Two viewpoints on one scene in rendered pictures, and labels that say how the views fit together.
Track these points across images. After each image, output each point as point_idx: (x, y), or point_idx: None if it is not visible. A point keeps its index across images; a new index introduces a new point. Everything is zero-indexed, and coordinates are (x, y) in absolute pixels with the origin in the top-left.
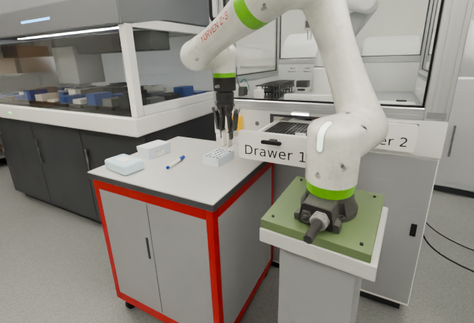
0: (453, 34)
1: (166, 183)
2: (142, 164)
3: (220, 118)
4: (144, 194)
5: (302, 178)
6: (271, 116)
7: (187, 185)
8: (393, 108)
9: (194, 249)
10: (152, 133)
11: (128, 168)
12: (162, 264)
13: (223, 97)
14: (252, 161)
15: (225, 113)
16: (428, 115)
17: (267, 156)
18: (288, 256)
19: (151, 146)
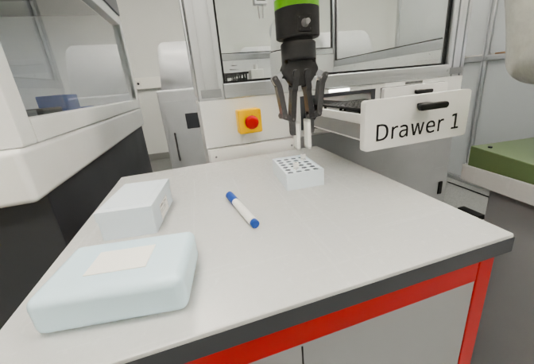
0: None
1: (335, 252)
2: (195, 246)
3: (293, 95)
4: (299, 324)
5: (485, 145)
6: (303, 99)
7: (383, 231)
8: (427, 67)
9: (430, 362)
10: (60, 186)
11: (187, 277)
12: None
13: (311, 48)
14: (338, 163)
15: (306, 83)
16: (450, 70)
17: (410, 134)
18: None
19: (143, 198)
